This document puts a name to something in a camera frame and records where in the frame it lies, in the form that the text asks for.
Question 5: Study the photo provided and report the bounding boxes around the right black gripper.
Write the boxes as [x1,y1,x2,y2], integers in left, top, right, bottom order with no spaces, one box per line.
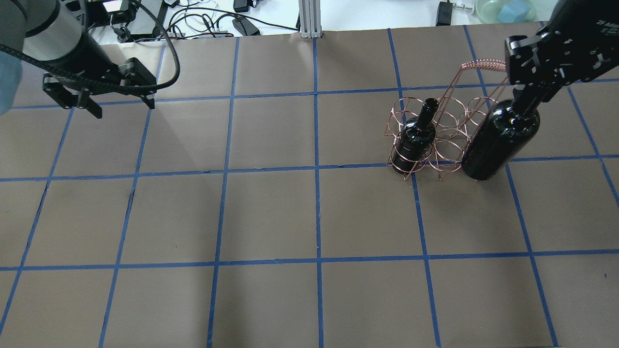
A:
[505,0,619,116]

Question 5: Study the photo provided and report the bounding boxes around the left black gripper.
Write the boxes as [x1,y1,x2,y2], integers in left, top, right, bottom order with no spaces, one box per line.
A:
[41,32,157,119]

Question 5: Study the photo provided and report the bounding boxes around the dark wine bottle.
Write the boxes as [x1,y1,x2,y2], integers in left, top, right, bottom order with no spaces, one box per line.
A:
[461,100,540,181]

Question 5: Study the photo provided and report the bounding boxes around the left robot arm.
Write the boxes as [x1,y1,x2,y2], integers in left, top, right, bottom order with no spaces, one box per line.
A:
[1,0,157,118]

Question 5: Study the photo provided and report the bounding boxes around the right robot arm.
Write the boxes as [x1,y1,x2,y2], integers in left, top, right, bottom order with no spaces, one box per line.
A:
[505,0,619,115]

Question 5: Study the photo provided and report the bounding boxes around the dark bottle in basket left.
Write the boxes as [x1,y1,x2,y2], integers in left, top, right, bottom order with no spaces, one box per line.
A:
[391,98,439,175]

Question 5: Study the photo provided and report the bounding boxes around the blue sponge block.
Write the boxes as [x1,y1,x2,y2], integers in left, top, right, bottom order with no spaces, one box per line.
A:
[497,0,532,23]

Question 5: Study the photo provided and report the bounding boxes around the green glass plate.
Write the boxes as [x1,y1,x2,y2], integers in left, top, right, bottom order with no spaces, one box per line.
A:
[475,0,536,24]

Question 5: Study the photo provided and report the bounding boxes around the black power adapter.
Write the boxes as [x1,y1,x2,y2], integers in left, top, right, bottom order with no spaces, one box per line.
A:
[232,17,261,37]

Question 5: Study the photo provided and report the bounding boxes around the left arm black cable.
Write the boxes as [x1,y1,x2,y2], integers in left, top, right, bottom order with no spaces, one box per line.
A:
[0,0,180,95]

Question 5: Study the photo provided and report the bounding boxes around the copper wire wine basket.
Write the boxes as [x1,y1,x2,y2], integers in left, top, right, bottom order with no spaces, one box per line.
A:
[384,58,508,180]

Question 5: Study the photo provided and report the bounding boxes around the aluminium frame post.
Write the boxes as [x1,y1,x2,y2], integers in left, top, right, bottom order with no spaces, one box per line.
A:
[298,0,323,38]

